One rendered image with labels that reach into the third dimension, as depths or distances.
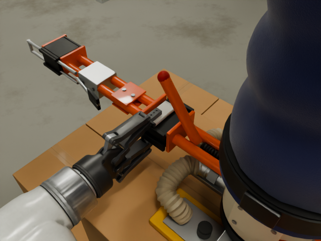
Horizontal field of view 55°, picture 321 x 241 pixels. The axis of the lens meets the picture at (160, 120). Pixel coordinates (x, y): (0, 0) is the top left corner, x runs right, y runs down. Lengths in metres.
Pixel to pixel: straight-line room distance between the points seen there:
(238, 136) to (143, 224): 0.34
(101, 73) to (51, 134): 1.62
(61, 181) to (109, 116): 1.08
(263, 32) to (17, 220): 0.41
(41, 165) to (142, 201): 0.85
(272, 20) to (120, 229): 0.49
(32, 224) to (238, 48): 2.79
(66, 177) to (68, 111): 1.95
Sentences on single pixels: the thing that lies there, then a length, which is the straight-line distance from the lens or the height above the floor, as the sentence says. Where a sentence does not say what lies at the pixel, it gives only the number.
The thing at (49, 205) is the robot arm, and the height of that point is 1.24.
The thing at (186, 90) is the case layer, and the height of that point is 0.54.
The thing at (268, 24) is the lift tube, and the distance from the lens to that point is 0.33.
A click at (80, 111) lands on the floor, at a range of 2.44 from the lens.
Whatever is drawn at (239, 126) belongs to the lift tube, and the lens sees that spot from 0.39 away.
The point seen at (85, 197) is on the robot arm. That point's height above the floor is 1.22.
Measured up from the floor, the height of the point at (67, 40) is 1.23.
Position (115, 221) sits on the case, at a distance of 0.67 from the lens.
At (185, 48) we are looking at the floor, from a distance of 3.03.
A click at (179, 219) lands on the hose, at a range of 0.62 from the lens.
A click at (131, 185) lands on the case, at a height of 1.07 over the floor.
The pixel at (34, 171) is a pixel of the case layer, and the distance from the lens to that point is 1.46.
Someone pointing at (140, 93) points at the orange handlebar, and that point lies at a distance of 0.68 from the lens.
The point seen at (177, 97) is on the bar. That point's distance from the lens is 0.57.
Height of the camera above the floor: 1.67
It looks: 47 degrees down
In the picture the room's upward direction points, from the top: straight up
